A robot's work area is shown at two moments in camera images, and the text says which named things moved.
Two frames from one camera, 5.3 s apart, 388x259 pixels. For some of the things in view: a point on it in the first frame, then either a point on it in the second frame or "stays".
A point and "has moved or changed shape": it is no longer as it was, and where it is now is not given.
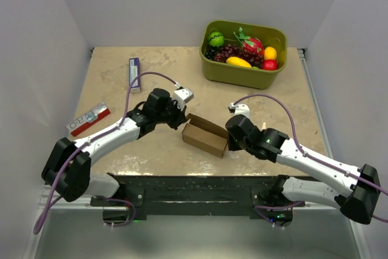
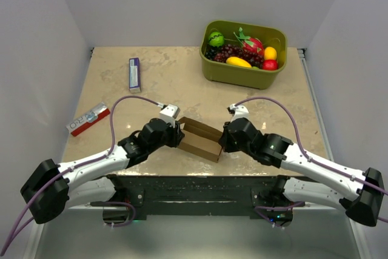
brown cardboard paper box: (205, 135) has moved or changed shape
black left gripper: (180, 115) → (177, 135)
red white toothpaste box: (85, 121) stays
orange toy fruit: (270, 53) stays
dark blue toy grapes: (211, 51) stays
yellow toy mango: (234, 60) stays
